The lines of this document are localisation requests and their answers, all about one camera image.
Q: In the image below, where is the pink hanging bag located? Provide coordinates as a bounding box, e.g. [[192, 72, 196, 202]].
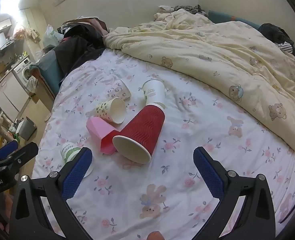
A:
[[13, 24, 41, 43]]

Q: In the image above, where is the white plastic bag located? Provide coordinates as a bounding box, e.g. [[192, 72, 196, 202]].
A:
[[43, 24, 64, 47]]

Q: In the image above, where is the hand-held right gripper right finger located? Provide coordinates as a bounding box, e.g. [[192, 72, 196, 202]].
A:
[[191, 147, 278, 240]]

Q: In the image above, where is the white cup green logo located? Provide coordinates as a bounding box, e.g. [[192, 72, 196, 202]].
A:
[[142, 79, 166, 110]]

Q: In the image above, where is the pink faceted cup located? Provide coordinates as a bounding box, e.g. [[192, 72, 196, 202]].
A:
[[86, 116, 122, 155]]

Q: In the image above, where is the dark clothes pile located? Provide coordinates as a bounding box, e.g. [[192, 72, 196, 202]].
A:
[[55, 17, 110, 78]]

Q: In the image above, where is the white cup pink pattern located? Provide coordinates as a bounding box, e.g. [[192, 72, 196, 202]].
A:
[[107, 79, 132, 102]]

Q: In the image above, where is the white floor cabinet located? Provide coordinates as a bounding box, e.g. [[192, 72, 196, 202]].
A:
[[0, 72, 31, 121]]

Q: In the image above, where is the teal padded bed frame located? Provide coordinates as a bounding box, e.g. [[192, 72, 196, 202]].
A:
[[29, 50, 64, 113]]

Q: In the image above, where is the dark patterned cloth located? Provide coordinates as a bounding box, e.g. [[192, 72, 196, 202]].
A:
[[174, 4, 208, 16]]

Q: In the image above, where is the striped garment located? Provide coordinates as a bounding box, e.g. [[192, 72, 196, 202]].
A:
[[275, 41, 294, 54]]

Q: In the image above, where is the white washing machine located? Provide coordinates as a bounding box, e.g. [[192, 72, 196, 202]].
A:
[[12, 56, 33, 83]]

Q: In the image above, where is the white cup green leaf print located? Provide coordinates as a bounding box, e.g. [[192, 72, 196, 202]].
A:
[[96, 97, 127, 125]]

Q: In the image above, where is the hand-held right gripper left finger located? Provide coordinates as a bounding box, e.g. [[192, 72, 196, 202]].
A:
[[9, 147, 94, 240]]

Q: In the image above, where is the black garment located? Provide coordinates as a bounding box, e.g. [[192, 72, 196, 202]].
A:
[[259, 23, 295, 61]]

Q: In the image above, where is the white cup green band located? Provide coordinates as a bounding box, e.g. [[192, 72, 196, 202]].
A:
[[60, 141, 94, 179]]

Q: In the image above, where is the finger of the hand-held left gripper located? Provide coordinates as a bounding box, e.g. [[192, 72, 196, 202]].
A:
[[0, 140, 19, 166], [0, 142, 39, 175]]

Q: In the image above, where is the yellow bear print duvet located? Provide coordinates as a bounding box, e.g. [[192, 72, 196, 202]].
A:
[[103, 7, 295, 164]]

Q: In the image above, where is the grey trash bin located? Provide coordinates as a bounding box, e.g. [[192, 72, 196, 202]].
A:
[[19, 117, 37, 141]]

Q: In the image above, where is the red ribbed paper cup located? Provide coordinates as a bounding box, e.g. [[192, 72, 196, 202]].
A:
[[112, 104, 166, 165]]

